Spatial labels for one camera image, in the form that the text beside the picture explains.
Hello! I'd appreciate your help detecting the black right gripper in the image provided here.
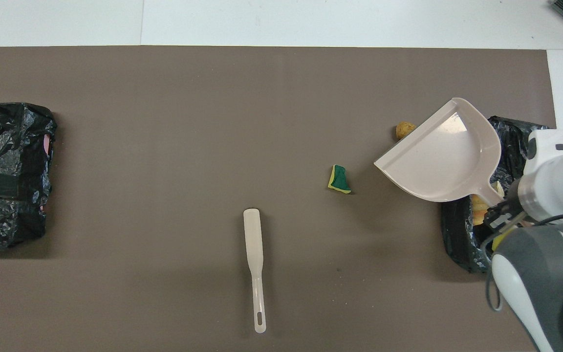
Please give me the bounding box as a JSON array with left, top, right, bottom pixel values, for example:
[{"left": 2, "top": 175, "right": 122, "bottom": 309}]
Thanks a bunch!
[{"left": 485, "top": 193, "right": 526, "bottom": 231}]

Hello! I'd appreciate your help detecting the striped orange croissant toy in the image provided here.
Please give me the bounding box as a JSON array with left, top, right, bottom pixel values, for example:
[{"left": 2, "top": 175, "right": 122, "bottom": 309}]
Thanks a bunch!
[{"left": 471, "top": 195, "right": 490, "bottom": 226}]

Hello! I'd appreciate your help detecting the yellow green sponge piece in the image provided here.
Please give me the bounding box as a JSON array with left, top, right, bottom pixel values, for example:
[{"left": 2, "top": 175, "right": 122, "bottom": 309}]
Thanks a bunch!
[{"left": 493, "top": 226, "right": 517, "bottom": 245}]

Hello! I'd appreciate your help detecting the beige plastic dustpan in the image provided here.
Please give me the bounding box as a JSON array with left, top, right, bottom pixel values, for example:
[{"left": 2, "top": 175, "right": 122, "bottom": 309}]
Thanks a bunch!
[{"left": 374, "top": 97, "right": 509, "bottom": 208}]

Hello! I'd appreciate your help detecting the brown bread roll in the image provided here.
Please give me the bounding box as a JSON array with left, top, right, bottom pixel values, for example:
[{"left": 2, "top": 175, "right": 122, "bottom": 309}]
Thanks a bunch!
[{"left": 396, "top": 122, "right": 417, "bottom": 141}]

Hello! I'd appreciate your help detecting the small green yellow sponge wedge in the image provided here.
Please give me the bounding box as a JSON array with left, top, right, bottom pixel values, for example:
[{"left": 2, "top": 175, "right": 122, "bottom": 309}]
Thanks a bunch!
[{"left": 328, "top": 165, "right": 353, "bottom": 195}]

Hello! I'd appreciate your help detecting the beige hand brush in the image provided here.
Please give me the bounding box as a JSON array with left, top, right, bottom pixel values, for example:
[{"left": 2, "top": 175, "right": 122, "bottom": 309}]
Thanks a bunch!
[{"left": 243, "top": 208, "right": 267, "bottom": 334}]

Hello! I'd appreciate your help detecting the black bagged bin pink patch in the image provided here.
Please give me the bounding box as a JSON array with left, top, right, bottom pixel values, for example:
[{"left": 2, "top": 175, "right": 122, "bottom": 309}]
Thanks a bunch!
[{"left": 0, "top": 102, "right": 58, "bottom": 248}]

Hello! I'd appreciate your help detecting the brown table mat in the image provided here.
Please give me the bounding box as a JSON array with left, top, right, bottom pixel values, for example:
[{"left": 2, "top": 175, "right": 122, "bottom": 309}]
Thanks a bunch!
[{"left": 0, "top": 46, "right": 563, "bottom": 352}]

